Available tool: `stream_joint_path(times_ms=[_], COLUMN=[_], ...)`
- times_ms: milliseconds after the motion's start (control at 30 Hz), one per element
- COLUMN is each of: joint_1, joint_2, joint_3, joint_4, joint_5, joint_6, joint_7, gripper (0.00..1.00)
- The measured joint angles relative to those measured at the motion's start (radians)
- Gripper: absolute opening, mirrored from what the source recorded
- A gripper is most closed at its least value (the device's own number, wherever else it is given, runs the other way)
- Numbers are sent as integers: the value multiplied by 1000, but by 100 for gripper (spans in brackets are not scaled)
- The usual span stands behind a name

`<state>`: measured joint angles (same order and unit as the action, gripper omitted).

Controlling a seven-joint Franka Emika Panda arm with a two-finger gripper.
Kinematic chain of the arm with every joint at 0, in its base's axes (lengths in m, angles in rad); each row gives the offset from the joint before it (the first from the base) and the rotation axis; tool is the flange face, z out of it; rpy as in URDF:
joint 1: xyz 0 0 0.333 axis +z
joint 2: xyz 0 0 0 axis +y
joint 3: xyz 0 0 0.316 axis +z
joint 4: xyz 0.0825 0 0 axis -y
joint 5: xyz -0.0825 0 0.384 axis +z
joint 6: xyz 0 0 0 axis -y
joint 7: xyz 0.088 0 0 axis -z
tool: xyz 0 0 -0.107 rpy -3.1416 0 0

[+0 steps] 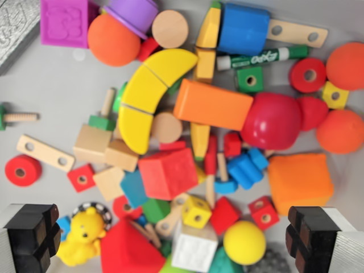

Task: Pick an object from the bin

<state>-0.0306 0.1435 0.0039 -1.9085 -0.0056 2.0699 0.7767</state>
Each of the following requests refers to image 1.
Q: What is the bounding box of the red cube nut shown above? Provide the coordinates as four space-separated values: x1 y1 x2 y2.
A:
248 195 280 231

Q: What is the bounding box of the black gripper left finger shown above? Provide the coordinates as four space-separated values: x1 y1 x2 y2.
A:
0 203 62 273

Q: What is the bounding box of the orange rectangular wooden block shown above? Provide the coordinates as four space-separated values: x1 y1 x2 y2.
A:
172 78 255 133

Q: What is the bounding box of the orange foam cube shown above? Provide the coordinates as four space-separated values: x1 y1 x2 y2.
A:
267 153 335 217

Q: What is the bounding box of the blue ribbed toy piece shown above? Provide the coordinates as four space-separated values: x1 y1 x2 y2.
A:
227 147 270 191

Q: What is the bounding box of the teal rubber toy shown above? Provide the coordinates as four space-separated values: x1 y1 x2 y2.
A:
210 246 246 273

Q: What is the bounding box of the blue wooden cylinder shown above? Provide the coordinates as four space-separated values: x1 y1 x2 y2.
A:
217 2 271 56

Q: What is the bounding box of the purple embossed cube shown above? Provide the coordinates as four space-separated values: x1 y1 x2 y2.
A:
39 0 101 49

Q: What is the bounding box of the short wooden peg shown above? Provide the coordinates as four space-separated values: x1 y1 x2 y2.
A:
217 152 229 183

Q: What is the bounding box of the red square nut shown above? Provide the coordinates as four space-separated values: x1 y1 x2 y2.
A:
67 163 97 194

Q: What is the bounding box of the purple plastic cup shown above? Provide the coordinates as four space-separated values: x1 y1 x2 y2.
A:
102 0 159 40

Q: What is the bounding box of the blue wooden ring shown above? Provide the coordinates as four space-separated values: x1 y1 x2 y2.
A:
213 177 239 195

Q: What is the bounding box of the blue square nut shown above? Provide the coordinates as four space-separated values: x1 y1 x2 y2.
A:
56 215 72 243

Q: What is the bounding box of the green toy piece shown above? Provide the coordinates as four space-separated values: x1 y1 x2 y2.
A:
159 238 175 273

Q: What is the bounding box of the silver textured block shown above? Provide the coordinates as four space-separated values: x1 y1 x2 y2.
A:
0 0 41 75

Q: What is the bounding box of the red foam block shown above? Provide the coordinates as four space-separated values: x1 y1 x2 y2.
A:
100 218 167 273

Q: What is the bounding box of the blue wooden block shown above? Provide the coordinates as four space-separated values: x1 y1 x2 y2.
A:
119 169 149 209

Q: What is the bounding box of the green dry-erase marker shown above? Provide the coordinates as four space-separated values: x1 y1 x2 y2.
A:
217 45 309 71

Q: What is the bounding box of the red wooden cube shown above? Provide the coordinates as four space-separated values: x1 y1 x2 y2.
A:
209 196 243 235

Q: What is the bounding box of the green wooden block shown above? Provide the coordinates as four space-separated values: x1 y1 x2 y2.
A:
142 198 172 225

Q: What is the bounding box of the small red nut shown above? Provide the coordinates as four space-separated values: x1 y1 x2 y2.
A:
223 132 243 158

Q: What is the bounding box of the grey bumpy ball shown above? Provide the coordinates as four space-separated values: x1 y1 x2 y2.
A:
243 241 292 273

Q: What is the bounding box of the green cube nut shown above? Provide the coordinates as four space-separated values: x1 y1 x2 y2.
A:
236 67 265 94

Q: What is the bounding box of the flat red piece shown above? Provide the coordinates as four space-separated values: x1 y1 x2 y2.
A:
159 140 187 152

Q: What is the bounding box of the red-headed wooden bolt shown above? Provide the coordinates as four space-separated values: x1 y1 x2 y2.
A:
204 135 218 210

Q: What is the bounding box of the red glossy pin figure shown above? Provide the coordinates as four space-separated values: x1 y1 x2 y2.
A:
240 92 329 150

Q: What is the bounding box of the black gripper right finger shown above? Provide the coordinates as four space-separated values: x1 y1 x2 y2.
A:
286 206 364 273

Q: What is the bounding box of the wooden strip with holes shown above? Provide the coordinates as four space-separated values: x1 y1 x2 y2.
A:
155 193 190 238
267 19 329 49
15 134 76 173

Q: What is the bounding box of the yellow sliced wooden banana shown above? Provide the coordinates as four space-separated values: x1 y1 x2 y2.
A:
117 48 199 156

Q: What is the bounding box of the white wooden cube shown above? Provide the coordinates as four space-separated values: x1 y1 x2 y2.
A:
171 224 218 273

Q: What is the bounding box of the yellow cube nut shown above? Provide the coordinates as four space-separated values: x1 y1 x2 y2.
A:
181 195 213 229

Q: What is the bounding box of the yellow rubber bear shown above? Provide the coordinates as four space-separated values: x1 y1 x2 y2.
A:
56 207 107 267

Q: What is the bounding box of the plain wooden cube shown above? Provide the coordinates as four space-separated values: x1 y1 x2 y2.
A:
72 123 114 165
92 166 126 202
105 138 140 173

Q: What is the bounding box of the red wooden wheel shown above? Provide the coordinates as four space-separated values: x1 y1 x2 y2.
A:
4 154 43 188
111 195 143 220
289 57 328 94

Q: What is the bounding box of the yellow ball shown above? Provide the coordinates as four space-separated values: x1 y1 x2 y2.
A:
222 220 267 266

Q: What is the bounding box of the small red block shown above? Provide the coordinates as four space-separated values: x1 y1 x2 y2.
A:
138 36 160 62

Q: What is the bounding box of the yellow wedge block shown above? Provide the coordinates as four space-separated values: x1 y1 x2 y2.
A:
195 7 222 48

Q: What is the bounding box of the yellow square nut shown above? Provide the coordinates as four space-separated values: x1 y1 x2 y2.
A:
321 81 350 110

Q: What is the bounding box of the light green round piece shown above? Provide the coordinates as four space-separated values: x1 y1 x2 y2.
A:
112 81 129 113

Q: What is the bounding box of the wooden toy screwdriver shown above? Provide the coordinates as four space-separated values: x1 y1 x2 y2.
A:
130 216 163 249

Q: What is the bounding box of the black white checkered ring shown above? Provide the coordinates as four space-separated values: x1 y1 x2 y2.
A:
71 201 112 226

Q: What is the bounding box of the yellow rectangular block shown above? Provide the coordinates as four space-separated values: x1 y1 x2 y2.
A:
194 48 217 83

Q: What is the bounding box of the large red cube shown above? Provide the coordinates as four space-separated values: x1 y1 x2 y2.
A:
138 147 199 201

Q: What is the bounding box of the orange foam ball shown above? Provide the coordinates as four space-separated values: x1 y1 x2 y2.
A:
87 14 142 68
316 109 364 155
325 42 364 92

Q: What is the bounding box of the round wooden disc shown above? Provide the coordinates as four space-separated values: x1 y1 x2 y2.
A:
152 111 184 144
151 10 189 49

